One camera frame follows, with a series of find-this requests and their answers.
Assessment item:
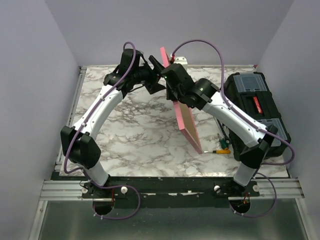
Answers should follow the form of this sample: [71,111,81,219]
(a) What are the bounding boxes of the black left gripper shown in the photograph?
[131,56,165,94]

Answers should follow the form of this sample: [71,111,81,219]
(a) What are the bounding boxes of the yellow handled screwdriver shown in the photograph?
[204,149,231,155]

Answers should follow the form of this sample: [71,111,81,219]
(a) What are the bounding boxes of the pink picture frame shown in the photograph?
[160,46,203,154]

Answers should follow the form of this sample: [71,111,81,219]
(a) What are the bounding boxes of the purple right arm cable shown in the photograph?
[170,39,296,218]

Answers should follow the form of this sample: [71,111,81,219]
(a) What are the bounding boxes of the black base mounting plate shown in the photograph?
[82,176,260,209]

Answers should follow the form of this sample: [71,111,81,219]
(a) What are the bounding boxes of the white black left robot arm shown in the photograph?
[60,48,165,198]

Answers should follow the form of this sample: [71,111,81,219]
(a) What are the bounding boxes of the aluminium extrusion rail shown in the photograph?
[39,178,305,201]

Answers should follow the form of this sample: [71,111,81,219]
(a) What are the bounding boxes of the black plastic toolbox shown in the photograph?
[223,72,292,160]

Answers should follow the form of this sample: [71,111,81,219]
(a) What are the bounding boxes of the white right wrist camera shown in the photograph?
[173,56,188,71]

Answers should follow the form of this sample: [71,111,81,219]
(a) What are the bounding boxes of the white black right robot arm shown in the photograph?
[161,63,278,196]

